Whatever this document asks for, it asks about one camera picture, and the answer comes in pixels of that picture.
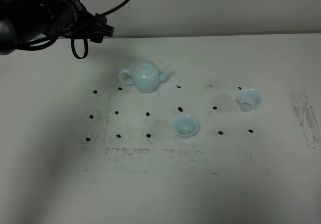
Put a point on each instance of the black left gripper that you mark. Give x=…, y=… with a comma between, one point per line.
x=94, y=31

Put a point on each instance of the light blue porcelain teapot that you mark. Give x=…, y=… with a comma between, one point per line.
x=144, y=75

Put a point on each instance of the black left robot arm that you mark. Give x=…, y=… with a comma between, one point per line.
x=33, y=25

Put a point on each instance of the near light blue teacup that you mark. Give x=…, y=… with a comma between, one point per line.
x=186, y=126

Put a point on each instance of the light blue teacup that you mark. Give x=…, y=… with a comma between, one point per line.
x=249, y=99
x=186, y=126

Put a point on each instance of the far light blue teacup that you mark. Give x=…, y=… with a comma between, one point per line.
x=249, y=99

